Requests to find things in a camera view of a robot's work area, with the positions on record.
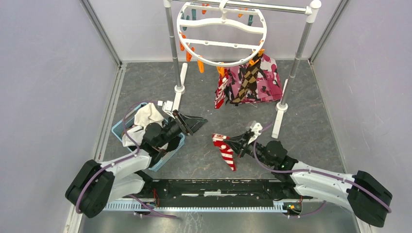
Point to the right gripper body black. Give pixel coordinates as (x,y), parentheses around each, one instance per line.
(251,147)

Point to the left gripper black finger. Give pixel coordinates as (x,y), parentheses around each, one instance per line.
(192,128)
(185,120)

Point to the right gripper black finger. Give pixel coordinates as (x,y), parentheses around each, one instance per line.
(240,140)
(240,151)

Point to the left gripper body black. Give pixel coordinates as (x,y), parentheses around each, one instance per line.
(180,122)

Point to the red white striped sock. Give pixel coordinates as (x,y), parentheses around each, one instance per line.
(220,95)

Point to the brown argyle sock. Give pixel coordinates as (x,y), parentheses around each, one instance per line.
(249,82)
(236,75)

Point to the white round clip hanger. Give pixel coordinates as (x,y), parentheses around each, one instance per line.
(220,33)

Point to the metal clothes rack frame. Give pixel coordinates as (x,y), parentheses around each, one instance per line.
(240,7)

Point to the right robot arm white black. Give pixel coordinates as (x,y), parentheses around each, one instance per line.
(361,193)

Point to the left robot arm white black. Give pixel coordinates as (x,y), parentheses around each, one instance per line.
(96,184)

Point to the orange clip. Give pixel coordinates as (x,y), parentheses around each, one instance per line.
(189,55)
(201,65)

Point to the orange clip right rim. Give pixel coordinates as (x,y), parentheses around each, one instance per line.
(221,71)

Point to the orange clip far left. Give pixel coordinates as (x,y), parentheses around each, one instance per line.
(189,55)

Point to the orange clip front holding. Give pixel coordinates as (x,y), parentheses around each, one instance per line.
(256,59)

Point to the teal clip right rim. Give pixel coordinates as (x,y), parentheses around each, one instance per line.
(250,20)

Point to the white cloth in basket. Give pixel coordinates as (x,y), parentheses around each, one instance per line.
(144,116)

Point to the pink camouflage garment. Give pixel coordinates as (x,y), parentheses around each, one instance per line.
(269,87)

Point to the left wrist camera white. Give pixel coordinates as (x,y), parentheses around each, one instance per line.
(167,107)

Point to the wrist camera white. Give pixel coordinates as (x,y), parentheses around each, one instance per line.
(254,131)
(167,107)

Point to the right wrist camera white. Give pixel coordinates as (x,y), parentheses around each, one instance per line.
(254,131)

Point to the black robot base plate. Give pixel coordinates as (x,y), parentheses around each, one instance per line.
(218,192)

